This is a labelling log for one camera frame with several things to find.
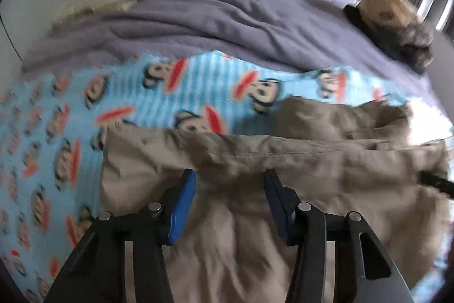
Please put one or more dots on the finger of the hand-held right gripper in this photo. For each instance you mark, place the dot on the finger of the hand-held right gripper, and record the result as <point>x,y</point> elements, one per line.
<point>438,185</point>

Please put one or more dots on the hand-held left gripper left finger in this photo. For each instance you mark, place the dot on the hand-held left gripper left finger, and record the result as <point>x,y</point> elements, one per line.
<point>182,207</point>

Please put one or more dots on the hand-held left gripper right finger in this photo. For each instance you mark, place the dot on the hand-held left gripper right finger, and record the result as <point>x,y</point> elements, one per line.
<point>278,207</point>

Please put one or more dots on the beige puffer jacket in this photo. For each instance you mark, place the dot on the beige puffer jacket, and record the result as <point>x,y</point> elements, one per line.
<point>319,164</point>

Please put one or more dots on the grey furry garment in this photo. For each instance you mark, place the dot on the grey furry garment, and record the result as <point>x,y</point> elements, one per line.
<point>413,42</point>

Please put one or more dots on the blue monkey printed blanket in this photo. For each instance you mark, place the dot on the blue monkey printed blanket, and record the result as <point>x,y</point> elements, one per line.
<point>46,146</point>

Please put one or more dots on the black folded garment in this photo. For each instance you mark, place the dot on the black folded garment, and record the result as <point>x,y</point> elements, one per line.
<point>376,35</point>

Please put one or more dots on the window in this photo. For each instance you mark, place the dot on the window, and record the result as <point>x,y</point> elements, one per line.
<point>441,1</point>

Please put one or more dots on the purple duvet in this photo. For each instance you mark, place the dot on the purple duvet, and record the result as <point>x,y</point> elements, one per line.
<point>212,15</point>

